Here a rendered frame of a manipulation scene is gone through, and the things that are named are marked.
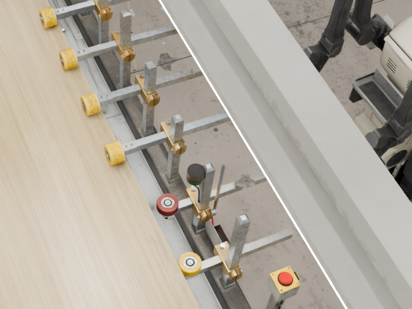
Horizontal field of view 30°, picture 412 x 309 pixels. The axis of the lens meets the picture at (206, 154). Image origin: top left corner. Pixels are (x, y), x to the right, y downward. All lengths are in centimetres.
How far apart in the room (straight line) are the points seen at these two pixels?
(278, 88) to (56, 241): 173
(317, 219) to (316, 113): 15
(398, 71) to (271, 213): 120
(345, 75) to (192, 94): 91
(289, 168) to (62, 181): 181
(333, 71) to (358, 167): 353
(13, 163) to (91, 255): 48
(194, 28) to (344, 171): 40
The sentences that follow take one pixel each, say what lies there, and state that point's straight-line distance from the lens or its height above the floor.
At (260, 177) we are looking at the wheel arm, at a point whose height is 86.
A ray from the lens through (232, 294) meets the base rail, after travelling 287.
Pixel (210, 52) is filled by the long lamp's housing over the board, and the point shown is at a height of 237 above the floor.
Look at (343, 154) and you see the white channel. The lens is 104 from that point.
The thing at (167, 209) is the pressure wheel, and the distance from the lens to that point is 277.
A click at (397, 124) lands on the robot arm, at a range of 275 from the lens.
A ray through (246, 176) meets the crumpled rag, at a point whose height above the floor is 87.
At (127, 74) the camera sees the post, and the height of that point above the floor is 82.
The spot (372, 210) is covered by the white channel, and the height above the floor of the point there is 246.
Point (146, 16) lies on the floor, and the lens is 467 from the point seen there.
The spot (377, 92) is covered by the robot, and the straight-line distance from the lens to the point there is 309.
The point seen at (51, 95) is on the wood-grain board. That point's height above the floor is 90.
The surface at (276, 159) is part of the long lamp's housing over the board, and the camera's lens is 114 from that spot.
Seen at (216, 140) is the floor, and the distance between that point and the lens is 410.
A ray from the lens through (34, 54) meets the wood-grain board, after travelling 324.
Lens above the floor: 328
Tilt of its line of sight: 54 degrees down
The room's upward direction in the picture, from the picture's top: 9 degrees clockwise
